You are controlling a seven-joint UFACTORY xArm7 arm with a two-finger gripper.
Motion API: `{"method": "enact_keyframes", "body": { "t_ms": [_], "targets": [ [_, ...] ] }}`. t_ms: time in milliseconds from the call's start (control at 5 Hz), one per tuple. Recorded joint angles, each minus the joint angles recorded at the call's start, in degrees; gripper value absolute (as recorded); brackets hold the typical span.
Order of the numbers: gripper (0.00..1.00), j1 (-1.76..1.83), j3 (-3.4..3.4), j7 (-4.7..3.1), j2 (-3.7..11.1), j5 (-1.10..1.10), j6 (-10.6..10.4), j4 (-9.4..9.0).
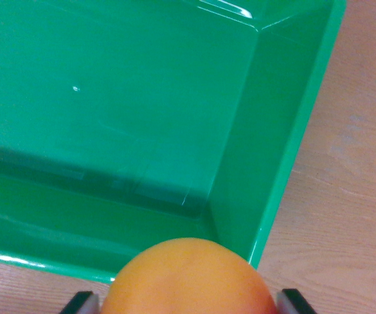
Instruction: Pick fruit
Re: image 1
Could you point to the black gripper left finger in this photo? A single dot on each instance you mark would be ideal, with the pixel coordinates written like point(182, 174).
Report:
point(81, 304)

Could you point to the yellow orange peach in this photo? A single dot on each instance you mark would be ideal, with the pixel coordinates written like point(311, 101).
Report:
point(187, 281)

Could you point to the green plastic bin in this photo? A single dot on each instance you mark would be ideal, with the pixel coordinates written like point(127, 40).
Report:
point(125, 114)

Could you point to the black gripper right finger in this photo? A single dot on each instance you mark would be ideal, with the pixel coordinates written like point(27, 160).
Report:
point(294, 302)

